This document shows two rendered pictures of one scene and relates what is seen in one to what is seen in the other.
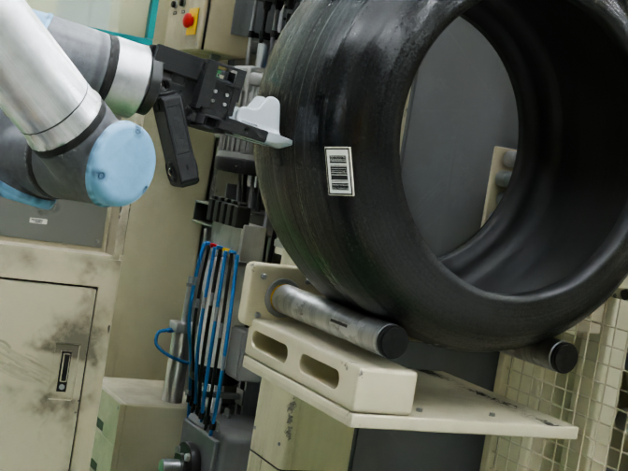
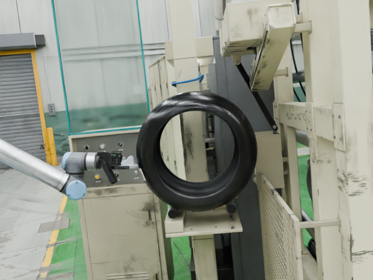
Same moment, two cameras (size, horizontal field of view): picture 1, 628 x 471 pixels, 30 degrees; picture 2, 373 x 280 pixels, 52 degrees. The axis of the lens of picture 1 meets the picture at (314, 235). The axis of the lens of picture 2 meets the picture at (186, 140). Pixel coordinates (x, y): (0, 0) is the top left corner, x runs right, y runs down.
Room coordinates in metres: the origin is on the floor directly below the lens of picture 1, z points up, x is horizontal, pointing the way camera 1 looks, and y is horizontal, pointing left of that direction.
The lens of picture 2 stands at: (0.02, -1.09, 1.45)
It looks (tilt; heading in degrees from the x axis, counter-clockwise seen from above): 6 degrees down; 30
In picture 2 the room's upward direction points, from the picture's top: 6 degrees counter-clockwise
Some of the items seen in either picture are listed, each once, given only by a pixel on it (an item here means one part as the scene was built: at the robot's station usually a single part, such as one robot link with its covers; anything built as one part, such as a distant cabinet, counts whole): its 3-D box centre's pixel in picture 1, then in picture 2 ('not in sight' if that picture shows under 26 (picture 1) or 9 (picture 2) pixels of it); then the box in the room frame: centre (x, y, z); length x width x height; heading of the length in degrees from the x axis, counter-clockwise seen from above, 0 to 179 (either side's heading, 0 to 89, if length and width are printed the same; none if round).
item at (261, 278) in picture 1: (358, 305); not in sight; (1.87, -0.09, 0.90); 0.40 x 0.03 x 0.10; 117
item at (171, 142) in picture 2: not in sight; (182, 121); (5.43, 2.07, 1.05); 1.61 x 0.73 x 2.10; 43
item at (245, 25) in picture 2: not in sight; (249, 32); (1.74, -0.49, 1.71); 0.61 x 0.25 x 0.15; 27
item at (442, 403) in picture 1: (403, 393); (203, 220); (1.72, -0.17, 0.80); 0.37 x 0.36 x 0.02; 117
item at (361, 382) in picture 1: (323, 362); (176, 215); (1.65, -0.04, 0.84); 0.36 x 0.09 x 0.06; 27
